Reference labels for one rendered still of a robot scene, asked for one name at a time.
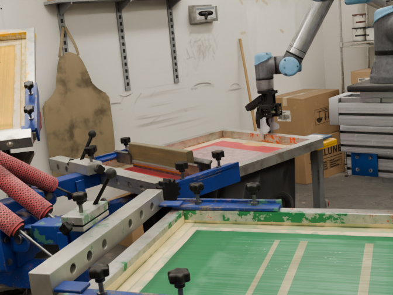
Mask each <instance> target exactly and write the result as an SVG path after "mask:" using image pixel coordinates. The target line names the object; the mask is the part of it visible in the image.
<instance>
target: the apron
mask: <svg viewBox="0 0 393 295"><path fill-rule="evenodd" d="M64 30H65V31H66V32H67V34H68V36H69V38H70V39H71V41H72V43H73V45H74V47H75V50H76V53H77V54H75V53H72V52H67V53H65V54H64V55H61V52H62V46H63V38H64ZM79 55H80V53H79V51H78V47H77V45H76V43H75V41H74V39H73V37H72V35H71V34H70V32H69V30H68V29H67V27H66V26H65V27H62V30H61V38H60V47H59V53H58V57H59V60H58V65H57V76H56V89H55V90H54V92H53V94H52V95H51V97H50V98H49V99H48V100H47V101H45V103H44V106H43V108H42V109H43V117H44V124H45V128H46V136H47V143H48V148H49V156H50V158H51V157H56V156H65V157H70V158H73V159H79V158H81V155H82V153H83V151H84V148H85V145H86V144H87V141H88V138H89V136H88V132H89V131H90V130H94V131H95V132H96V137H94V138H92V141H91V143H90V146H91V145H96V148H97V151H96V152H95V154H94V157H96V156H100V155H104V154H107V153H111V152H113V151H114V150H115V138H114V131H113V121H112V113H111V104H110V99H109V96H108V95H107V94H106V92H103V91H101V90H100V89H99V88H97V87H96V86H95V85H94V84H93V83H92V81H91V78H90V76H89V74H88V71H87V69H86V67H85V64H84V63H83V61H82V59H81V58H80V56H79Z"/></svg>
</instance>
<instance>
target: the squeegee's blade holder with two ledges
mask: <svg viewBox="0 0 393 295"><path fill-rule="evenodd" d="M132 163H134V164H139V165H143V166H149V167H154V168H158V169H163V170H169V171H174V172H178V173H180V172H179V170H176V169H175V167H168V166H163V165H159V164H153V163H148V162H142V161H138V160H132Z"/></svg>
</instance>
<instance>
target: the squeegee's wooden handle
mask: <svg viewBox="0 0 393 295"><path fill-rule="evenodd" d="M129 153H130V154H131V158H132V160H138V161H142V162H148V163H153V164H159V165H163V166H168V167H175V164H174V163H175V162H179V161H187V162H188V163H193V164H194V156H193V151H192V150H185V149H178V148H173V147H166V146H159V145H151V144H146V143H139V142H130V143H129Z"/></svg>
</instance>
